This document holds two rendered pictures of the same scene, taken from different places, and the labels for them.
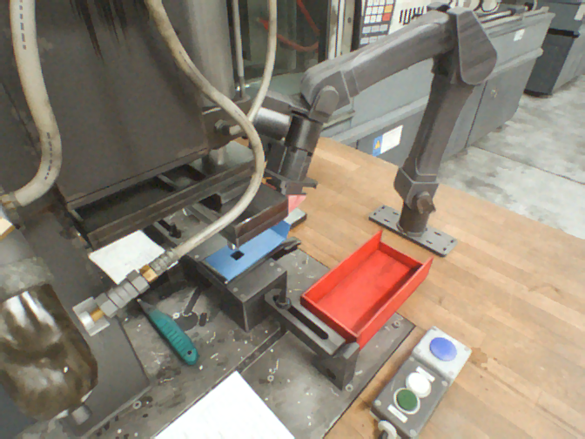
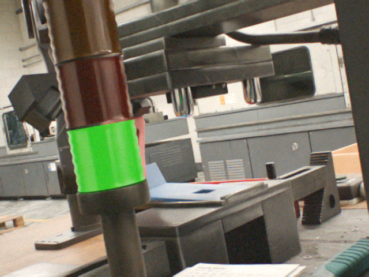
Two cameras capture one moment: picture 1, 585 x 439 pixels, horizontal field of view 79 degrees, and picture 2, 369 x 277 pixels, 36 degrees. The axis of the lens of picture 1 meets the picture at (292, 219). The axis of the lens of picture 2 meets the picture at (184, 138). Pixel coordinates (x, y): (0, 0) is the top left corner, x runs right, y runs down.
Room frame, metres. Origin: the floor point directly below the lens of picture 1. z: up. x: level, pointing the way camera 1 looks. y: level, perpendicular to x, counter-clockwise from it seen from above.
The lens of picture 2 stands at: (0.51, 0.72, 1.09)
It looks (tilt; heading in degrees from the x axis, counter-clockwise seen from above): 3 degrees down; 267
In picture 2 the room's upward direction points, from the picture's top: 10 degrees counter-clockwise
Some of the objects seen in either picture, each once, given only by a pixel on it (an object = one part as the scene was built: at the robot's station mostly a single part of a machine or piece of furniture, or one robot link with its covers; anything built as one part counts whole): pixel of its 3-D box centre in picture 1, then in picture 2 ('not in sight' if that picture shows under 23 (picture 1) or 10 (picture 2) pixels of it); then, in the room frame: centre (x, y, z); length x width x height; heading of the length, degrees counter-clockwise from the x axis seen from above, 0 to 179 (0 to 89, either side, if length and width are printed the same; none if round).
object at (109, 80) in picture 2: not in sight; (94, 92); (0.53, 0.40, 1.10); 0.04 x 0.04 x 0.03
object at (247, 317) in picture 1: (231, 273); (210, 243); (0.47, 0.12, 0.94); 0.20 x 0.10 x 0.07; 46
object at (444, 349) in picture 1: (442, 350); not in sight; (0.31, -0.24, 0.93); 0.04 x 0.04 x 0.02
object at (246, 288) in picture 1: (229, 258); (203, 205); (0.47, 0.12, 0.98); 0.20 x 0.10 x 0.01; 46
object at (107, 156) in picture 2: not in sight; (106, 154); (0.53, 0.40, 1.07); 0.04 x 0.04 x 0.03
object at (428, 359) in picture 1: (438, 359); not in sight; (0.31, -0.24, 0.90); 0.07 x 0.07 x 0.06; 46
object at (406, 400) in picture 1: (406, 401); (338, 182); (0.23, -0.16, 0.93); 0.03 x 0.03 x 0.02
